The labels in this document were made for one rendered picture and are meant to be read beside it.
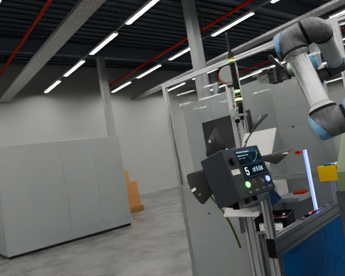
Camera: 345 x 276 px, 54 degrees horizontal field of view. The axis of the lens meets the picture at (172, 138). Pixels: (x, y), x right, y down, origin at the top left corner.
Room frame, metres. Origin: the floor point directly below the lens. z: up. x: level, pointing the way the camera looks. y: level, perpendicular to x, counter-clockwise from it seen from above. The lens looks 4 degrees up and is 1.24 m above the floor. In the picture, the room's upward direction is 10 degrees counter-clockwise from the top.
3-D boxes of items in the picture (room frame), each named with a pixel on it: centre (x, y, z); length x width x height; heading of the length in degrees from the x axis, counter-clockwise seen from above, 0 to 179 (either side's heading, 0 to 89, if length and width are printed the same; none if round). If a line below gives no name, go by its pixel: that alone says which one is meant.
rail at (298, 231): (1.78, -0.64, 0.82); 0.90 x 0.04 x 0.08; 137
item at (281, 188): (2.65, -0.70, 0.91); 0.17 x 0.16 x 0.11; 137
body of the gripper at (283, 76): (1.91, -0.66, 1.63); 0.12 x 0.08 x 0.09; 47
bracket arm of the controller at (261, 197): (1.39, -0.27, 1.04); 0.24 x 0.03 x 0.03; 137
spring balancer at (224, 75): (2.81, -0.55, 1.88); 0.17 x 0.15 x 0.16; 47
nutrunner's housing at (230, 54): (2.10, -0.44, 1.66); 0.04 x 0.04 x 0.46
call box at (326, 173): (2.07, -0.91, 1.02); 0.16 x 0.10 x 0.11; 137
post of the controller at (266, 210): (1.47, -0.34, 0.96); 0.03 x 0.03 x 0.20; 47
